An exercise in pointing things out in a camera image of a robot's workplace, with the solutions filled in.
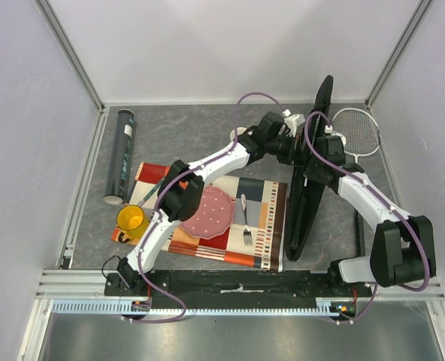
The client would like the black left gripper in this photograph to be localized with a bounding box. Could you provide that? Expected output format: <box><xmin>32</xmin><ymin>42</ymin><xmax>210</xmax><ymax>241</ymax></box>
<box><xmin>266</xmin><ymin>134</ymin><xmax>307</xmax><ymax>169</ymax></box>

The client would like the black Crossway racket bag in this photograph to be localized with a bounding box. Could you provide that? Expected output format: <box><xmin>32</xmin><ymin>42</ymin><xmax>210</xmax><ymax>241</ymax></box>
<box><xmin>284</xmin><ymin>75</ymin><xmax>334</xmax><ymax>262</ymax></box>

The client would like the black shuttlecock tube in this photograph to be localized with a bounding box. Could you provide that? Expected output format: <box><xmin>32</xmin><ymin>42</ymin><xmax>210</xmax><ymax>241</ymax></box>
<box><xmin>103</xmin><ymin>109</ymin><xmax>136</xmax><ymax>205</ymax></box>

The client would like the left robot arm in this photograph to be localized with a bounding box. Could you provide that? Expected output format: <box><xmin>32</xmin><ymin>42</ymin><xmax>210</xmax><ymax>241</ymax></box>
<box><xmin>117</xmin><ymin>110</ymin><xmax>304</xmax><ymax>296</ymax></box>

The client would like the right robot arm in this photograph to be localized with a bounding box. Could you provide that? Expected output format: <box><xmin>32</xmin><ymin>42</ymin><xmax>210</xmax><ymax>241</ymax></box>
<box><xmin>307</xmin><ymin>141</ymin><xmax>436</xmax><ymax>296</ymax></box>

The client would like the white badminton racket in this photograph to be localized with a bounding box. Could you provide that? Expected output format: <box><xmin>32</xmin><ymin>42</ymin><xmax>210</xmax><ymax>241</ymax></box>
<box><xmin>332</xmin><ymin>108</ymin><xmax>380</xmax><ymax>162</ymax></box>

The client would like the blue ceramic mug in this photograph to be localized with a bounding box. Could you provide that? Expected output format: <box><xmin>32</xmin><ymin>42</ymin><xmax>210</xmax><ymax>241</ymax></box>
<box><xmin>229</xmin><ymin>127</ymin><xmax>247</xmax><ymax>141</ymax></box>

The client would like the pink dotted plate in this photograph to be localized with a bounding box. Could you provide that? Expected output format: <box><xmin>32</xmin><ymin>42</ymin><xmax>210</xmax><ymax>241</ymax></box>
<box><xmin>181</xmin><ymin>185</ymin><xmax>235</xmax><ymax>239</ymax></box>

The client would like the colourful patchwork placemat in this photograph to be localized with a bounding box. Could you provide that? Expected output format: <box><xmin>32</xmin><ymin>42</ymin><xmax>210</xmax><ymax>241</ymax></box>
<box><xmin>110</xmin><ymin>162</ymin><xmax>290</xmax><ymax>273</ymax></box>

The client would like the silver fork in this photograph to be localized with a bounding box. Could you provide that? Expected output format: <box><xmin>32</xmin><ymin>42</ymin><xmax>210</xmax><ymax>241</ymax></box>
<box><xmin>241</xmin><ymin>193</ymin><xmax>253</xmax><ymax>246</ymax></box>

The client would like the yellow mug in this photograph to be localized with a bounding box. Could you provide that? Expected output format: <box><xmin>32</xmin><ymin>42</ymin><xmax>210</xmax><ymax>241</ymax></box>
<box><xmin>117</xmin><ymin>205</ymin><xmax>150</xmax><ymax>241</ymax></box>

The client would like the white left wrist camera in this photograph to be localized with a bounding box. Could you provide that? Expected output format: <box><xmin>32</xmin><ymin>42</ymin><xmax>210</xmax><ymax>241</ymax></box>
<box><xmin>281</xmin><ymin>109</ymin><xmax>305</xmax><ymax>138</ymax></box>

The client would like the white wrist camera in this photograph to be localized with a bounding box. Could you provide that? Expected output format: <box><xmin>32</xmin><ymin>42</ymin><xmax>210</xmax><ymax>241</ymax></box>
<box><xmin>324</xmin><ymin>126</ymin><xmax>347</xmax><ymax>147</ymax></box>
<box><xmin>281</xmin><ymin>109</ymin><xmax>305</xmax><ymax>138</ymax></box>

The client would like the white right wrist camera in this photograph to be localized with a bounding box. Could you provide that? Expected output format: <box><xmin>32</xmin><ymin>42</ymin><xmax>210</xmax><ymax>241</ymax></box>
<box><xmin>324</xmin><ymin>126</ymin><xmax>347</xmax><ymax>147</ymax></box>

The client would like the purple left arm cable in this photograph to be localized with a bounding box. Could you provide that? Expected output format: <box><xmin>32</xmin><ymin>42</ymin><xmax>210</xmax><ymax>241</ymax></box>
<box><xmin>135</xmin><ymin>91</ymin><xmax>289</xmax><ymax>324</ymax></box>

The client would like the teal handled knife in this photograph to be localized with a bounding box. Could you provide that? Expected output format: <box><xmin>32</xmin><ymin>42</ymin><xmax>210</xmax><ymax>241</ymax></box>
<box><xmin>137</xmin><ymin>178</ymin><xmax>164</xmax><ymax>208</ymax></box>

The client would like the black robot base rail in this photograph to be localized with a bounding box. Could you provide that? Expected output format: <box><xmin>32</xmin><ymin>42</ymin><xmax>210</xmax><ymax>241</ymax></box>
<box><xmin>148</xmin><ymin>270</ymin><xmax>371</xmax><ymax>311</ymax></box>

